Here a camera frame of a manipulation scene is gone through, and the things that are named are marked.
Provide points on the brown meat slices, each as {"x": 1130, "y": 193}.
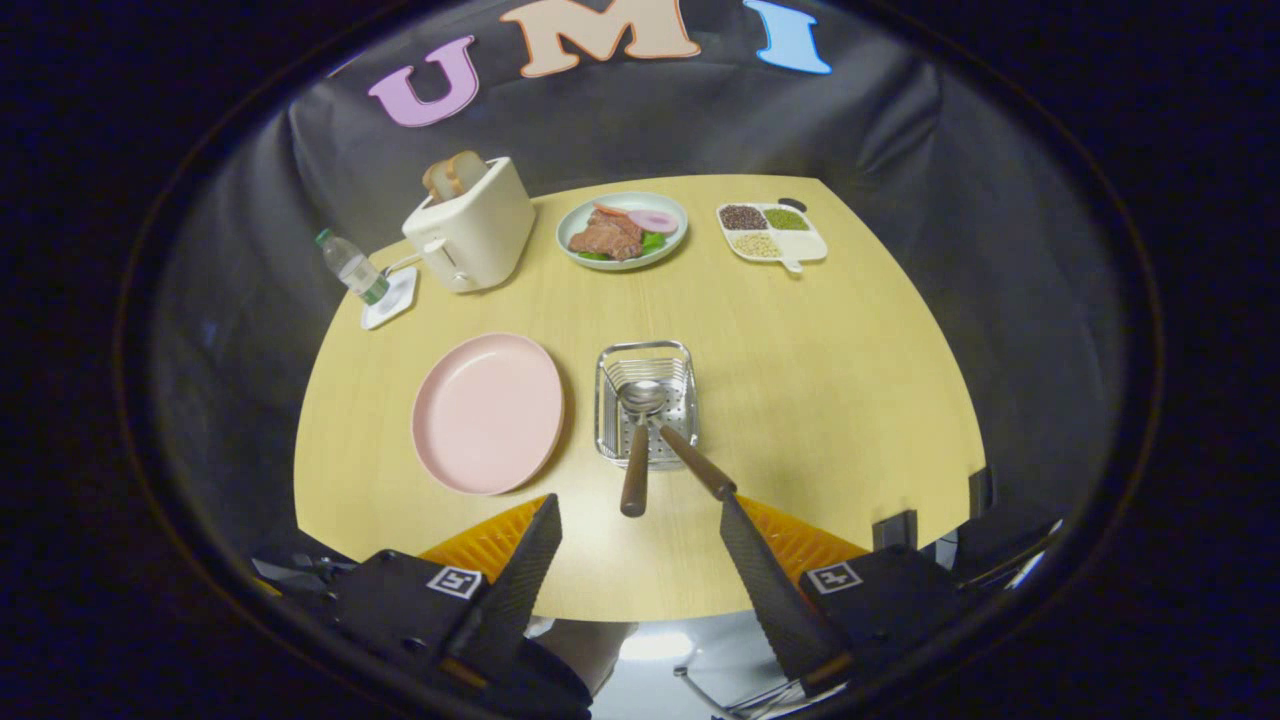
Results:
{"x": 603, "y": 238}

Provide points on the white square coaster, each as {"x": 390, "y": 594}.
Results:
{"x": 397, "y": 302}

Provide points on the black backdrop cloth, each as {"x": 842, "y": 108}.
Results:
{"x": 1010, "y": 300}

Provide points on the metal chair frame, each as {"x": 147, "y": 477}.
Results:
{"x": 710, "y": 695}

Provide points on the pale green food plate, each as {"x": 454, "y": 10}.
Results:
{"x": 568, "y": 225}

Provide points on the pink round plate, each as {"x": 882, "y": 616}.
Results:
{"x": 490, "y": 415}

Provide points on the clear plastic water bottle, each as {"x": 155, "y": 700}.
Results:
{"x": 352, "y": 268}

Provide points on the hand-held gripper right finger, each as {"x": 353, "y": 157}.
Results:
{"x": 765, "y": 585}

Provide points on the cream white toaster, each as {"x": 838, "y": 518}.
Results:
{"x": 485, "y": 235}

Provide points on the green lettuce leaf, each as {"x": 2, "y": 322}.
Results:
{"x": 653, "y": 243}

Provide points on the toast bread slice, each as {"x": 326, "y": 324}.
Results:
{"x": 468, "y": 172}
{"x": 438, "y": 180}

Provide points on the white divided grain tray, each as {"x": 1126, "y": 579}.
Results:
{"x": 805, "y": 246}

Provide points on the pink ham slice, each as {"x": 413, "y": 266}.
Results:
{"x": 654, "y": 221}

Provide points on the orange carrot slice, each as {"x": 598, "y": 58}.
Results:
{"x": 610, "y": 209}

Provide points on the perforated metal drain basket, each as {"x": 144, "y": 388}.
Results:
{"x": 680, "y": 365}

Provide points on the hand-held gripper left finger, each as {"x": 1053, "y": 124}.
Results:
{"x": 525, "y": 575}

